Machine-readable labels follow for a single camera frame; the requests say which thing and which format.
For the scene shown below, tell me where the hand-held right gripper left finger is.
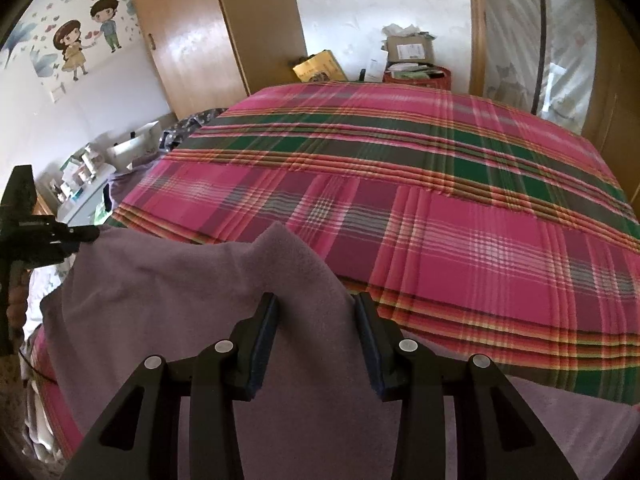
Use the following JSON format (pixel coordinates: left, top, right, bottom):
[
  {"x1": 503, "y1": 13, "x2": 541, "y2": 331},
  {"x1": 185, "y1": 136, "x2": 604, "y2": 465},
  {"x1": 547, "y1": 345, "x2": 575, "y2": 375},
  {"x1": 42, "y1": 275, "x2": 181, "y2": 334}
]
[{"x1": 62, "y1": 292, "x2": 279, "y2": 480}]

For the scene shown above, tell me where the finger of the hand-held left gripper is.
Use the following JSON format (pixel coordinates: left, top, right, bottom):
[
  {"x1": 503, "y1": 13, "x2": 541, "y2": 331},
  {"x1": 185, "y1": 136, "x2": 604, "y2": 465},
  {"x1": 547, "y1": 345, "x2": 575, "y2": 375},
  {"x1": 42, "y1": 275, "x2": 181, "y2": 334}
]
[{"x1": 52, "y1": 224, "x2": 101, "y2": 262}]

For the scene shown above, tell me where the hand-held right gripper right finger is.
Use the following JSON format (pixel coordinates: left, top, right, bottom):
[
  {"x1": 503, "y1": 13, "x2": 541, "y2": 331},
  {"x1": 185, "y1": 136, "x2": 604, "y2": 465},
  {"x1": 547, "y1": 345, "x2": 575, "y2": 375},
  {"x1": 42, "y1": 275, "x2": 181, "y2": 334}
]
[{"x1": 352, "y1": 292, "x2": 581, "y2": 480}]

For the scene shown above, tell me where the purple fleece garment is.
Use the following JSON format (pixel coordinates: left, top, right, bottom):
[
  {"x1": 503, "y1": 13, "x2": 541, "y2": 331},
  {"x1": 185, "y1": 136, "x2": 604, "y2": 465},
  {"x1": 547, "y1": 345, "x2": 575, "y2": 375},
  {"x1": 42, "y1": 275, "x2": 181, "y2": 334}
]
[{"x1": 40, "y1": 220, "x2": 640, "y2": 480}]

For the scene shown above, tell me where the person's left hand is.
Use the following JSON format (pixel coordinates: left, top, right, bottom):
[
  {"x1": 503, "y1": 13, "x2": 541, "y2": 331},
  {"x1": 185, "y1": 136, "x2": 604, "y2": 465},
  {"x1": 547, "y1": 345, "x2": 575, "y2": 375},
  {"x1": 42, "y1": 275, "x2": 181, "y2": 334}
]
[{"x1": 7, "y1": 267, "x2": 30, "y2": 333}]

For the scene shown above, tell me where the thin purple cloth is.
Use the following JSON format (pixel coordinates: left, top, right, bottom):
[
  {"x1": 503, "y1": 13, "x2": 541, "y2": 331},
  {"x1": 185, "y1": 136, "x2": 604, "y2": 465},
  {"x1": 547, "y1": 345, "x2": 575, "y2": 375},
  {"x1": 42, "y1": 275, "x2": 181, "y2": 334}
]
[{"x1": 102, "y1": 157, "x2": 168, "y2": 213}]

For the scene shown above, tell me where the white cardboard box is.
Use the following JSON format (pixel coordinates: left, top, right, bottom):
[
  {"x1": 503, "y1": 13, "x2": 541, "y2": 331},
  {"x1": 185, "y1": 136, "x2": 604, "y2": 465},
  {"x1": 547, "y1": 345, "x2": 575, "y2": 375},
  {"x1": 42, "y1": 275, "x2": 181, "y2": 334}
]
[{"x1": 107, "y1": 121, "x2": 166, "y2": 171}]

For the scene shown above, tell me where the grey floral cloth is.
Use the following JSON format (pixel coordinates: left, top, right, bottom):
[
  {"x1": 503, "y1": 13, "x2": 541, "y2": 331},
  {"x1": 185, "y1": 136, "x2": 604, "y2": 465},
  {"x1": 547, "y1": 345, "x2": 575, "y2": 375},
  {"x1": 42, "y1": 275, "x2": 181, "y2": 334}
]
[{"x1": 159, "y1": 107, "x2": 231, "y2": 151}]

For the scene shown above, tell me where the pink plaid blanket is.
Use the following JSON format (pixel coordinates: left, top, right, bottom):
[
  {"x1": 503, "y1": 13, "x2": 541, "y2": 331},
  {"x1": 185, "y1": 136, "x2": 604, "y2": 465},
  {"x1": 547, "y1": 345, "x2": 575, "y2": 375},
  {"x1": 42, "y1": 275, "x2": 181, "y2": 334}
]
[{"x1": 30, "y1": 81, "x2": 640, "y2": 461}]

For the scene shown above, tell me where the wooden wardrobe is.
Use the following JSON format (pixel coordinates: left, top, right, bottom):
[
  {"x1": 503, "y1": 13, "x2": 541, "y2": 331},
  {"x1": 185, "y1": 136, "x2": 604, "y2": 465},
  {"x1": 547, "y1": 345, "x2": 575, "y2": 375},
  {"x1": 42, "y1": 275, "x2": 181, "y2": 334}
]
[{"x1": 124, "y1": 0, "x2": 308, "y2": 121}]

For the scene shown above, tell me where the red basket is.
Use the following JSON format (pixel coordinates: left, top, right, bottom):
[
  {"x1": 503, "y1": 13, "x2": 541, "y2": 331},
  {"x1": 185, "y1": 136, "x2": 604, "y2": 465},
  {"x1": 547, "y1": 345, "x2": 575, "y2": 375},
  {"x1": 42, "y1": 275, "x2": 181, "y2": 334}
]
[{"x1": 383, "y1": 65, "x2": 451, "y2": 91}]

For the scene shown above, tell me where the white carton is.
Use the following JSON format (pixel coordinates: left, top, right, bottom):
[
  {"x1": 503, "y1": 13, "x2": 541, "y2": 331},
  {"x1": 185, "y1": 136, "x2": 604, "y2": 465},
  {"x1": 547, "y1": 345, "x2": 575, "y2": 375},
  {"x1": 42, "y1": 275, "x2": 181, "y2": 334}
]
[{"x1": 365, "y1": 50, "x2": 388, "y2": 82}]

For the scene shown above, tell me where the yellow gift box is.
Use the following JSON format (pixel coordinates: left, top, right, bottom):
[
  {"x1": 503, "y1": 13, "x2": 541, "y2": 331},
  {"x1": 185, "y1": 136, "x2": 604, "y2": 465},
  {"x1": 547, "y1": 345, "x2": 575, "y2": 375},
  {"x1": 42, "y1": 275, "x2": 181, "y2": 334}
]
[{"x1": 292, "y1": 49, "x2": 349, "y2": 83}]

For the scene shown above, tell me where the brown cardboard box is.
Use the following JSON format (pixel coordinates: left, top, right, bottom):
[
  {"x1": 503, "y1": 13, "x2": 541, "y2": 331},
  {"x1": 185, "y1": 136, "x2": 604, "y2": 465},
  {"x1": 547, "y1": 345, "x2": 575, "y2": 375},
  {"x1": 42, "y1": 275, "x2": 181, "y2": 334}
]
[{"x1": 382, "y1": 24, "x2": 436, "y2": 66}]

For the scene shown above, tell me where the wooden door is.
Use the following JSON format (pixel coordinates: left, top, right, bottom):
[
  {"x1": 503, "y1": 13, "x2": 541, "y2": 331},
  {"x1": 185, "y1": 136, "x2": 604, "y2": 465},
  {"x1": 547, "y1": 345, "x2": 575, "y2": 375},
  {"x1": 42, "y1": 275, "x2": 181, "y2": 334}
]
[{"x1": 582, "y1": 0, "x2": 640, "y2": 181}]

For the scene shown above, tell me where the translucent door curtain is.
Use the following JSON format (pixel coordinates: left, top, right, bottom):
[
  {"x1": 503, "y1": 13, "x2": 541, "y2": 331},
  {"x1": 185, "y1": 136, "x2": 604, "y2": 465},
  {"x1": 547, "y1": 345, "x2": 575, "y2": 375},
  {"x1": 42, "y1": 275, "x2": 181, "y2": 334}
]
[{"x1": 480, "y1": 0, "x2": 598, "y2": 136}]

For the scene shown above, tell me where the black cable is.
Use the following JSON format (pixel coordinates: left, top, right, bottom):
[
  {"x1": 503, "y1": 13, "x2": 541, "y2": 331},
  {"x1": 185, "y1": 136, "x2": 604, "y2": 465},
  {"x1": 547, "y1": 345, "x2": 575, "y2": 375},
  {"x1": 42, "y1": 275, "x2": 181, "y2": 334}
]
[{"x1": 19, "y1": 345, "x2": 57, "y2": 385}]

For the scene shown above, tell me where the cartoon wall sticker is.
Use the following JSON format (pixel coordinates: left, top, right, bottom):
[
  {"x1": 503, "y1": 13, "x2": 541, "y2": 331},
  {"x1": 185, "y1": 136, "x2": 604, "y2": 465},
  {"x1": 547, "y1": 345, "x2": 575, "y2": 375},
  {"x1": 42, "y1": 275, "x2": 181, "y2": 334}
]
[{"x1": 0, "y1": 0, "x2": 146, "y2": 83}]

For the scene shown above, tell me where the wooden door frame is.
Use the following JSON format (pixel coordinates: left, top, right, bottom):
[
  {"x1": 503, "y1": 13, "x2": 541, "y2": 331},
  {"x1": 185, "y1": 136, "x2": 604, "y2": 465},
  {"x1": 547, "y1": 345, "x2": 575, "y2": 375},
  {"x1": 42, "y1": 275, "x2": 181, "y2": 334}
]
[{"x1": 466, "y1": 0, "x2": 488, "y2": 98}]

